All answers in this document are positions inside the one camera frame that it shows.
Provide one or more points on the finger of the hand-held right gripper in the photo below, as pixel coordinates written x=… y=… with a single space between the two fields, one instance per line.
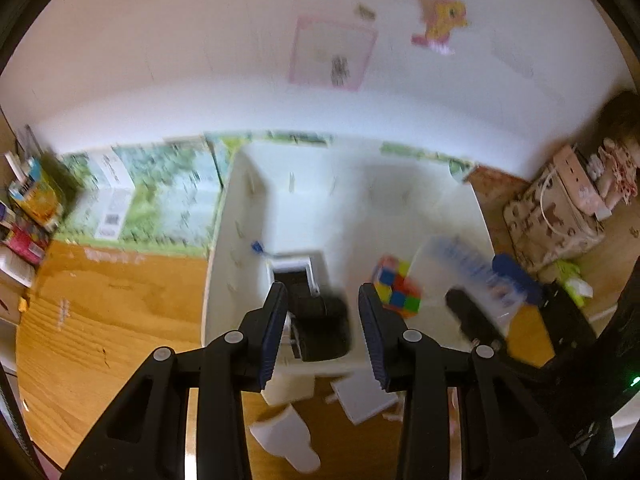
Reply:
x=517 y=277
x=470 y=315

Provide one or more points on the grape print carton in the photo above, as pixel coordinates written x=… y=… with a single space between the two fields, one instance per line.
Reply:
x=150 y=195

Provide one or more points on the green tissue pack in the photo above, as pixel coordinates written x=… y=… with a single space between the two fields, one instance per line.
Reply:
x=575 y=282

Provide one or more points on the pink round box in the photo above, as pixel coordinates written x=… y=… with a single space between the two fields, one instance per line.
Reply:
x=580 y=180

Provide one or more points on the orange juice carton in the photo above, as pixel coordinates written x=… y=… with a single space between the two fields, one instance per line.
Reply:
x=37 y=195

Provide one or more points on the white plastic bin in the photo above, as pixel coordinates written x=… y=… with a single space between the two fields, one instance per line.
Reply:
x=350 y=200

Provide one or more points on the white spray bottle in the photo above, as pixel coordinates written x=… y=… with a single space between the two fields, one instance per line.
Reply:
x=15 y=267

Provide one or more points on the rag doll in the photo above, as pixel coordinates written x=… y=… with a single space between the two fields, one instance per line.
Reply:
x=620 y=160

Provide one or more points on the white curved plastic piece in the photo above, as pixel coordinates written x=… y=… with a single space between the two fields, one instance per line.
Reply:
x=290 y=390

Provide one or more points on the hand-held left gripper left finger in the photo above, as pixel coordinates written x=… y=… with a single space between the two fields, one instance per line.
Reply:
x=272 y=340

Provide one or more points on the patterned fabric bag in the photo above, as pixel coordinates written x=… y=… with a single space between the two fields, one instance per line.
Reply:
x=545 y=220

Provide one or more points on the pink square sticker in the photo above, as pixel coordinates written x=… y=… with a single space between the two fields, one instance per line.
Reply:
x=330 y=52

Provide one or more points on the white digital screen device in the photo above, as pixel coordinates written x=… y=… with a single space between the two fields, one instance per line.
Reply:
x=295 y=275

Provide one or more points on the cream envelope-shaped holder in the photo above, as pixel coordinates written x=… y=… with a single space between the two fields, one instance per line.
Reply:
x=285 y=437

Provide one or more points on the white power adapter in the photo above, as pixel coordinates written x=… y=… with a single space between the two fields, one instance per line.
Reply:
x=365 y=395

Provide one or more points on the brown patterned board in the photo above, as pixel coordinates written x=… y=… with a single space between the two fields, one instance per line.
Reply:
x=495 y=180

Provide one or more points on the pink can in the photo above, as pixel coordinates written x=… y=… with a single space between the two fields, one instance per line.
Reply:
x=25 y=242

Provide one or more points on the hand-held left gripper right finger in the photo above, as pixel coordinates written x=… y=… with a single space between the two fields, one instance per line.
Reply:
x=375 y=340

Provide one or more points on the colourful puzzle cube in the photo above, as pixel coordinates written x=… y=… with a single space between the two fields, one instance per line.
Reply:
x=397 y=285

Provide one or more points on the small wall sticker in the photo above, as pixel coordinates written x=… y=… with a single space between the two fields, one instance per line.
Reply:
x=365 y=11

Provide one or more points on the yellow pony sticker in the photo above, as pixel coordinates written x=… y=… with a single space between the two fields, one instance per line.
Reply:
x=440 y=22

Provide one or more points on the blue white rectangular box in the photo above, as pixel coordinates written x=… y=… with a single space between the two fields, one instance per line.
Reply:
x=465 y=265

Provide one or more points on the small yellow piece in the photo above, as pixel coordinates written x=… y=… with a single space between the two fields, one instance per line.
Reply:
x=22 y=305

